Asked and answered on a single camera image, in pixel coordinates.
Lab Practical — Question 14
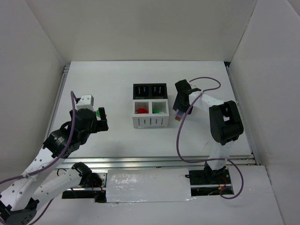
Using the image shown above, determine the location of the red ridged lego brick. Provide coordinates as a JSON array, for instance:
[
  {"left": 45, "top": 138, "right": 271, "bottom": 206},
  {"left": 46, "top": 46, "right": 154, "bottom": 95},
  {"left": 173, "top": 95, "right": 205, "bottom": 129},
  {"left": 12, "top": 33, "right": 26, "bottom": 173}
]
[{"left": 136, "top": 108, "right": 149, "bottom": 114}]

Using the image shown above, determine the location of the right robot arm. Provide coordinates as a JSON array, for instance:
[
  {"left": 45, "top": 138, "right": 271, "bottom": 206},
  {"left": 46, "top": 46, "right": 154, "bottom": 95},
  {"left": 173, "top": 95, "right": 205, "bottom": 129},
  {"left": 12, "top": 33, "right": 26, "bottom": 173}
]
[{"left": 173, "top": 78, "right": 244, "bottom": 182}]

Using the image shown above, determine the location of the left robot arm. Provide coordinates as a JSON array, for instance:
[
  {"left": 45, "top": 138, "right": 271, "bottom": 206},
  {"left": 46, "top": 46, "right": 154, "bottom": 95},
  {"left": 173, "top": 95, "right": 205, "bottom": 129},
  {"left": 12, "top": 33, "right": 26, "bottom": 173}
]
[{"left": 0, "top": 107, "right": 108, "bottom": 225}]

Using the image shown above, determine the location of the black container pair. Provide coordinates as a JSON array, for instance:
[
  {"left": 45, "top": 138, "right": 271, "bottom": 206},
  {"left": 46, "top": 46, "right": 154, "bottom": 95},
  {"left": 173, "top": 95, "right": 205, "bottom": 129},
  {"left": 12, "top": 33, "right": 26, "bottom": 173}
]
[{"left": 133, "top": 83, "right": 168, "bottom": 100}]

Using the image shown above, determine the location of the white container pair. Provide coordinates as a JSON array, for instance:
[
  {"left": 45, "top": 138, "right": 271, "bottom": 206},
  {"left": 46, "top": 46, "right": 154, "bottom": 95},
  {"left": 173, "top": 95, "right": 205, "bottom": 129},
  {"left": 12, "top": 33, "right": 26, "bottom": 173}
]
[{"left": 132, "top": 99, "right": 169, "bottom": 128}]

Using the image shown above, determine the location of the white foam cover panel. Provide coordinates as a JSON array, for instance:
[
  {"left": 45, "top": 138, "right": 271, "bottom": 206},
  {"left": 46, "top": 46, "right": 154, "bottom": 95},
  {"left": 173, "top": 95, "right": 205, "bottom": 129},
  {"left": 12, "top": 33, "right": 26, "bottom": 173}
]
[{"left": 106, "top": 168, "right": 192, "bottom": 203}]

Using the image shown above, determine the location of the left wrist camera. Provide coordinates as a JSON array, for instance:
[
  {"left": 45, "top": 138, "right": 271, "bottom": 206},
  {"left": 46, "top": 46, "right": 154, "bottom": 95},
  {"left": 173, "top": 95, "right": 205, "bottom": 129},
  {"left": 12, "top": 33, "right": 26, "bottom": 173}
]
[{"left": 76, "top": 94, "right": 94, "bottom": 111}]

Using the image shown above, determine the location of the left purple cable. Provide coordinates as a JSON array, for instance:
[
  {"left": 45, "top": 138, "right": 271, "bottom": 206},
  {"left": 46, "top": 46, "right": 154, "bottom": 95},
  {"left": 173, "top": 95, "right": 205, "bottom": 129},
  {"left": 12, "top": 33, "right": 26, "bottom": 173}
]
[{"left": 0, "top": 91, "right": 79, "bottom": 225}]

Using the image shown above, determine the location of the purple cable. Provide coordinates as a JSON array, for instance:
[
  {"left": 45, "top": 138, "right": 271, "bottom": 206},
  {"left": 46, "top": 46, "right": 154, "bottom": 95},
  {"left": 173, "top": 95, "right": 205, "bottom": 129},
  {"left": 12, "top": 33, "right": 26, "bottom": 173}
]
[
  {"left": 176, "top": 77, "right": 244, "bottom": 200},
  {"left": 0, "top": 91, "right": 79, "bottom": 225}
]

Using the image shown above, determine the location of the aluminium rail frame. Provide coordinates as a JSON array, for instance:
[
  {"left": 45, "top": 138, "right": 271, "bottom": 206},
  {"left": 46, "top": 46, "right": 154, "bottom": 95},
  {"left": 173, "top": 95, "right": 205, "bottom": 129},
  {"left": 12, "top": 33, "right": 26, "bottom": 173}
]
[{"left": 53, "top": 61, "right": 261, "bottom": 167}]

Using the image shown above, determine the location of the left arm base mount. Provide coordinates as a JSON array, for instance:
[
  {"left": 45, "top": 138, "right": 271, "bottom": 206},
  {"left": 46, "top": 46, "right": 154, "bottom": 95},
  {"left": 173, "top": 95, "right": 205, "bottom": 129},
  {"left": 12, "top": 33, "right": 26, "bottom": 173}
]
[{"left": 79, "top": 172, "right": 105, "bottom": 195}]

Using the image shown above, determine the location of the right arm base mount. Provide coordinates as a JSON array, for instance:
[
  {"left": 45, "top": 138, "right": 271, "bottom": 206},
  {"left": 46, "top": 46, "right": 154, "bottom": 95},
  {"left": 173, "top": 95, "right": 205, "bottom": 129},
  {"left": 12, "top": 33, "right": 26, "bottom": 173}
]
[{"left": 185, "top": 169, "right": 233, "bottom": 196}]

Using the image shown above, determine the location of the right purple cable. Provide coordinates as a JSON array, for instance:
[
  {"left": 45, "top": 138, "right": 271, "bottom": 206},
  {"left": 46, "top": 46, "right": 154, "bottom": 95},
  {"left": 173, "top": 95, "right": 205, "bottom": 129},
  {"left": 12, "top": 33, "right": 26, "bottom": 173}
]
[{"left": 176, "top": 77, "right": 244, "bottom": 200}]

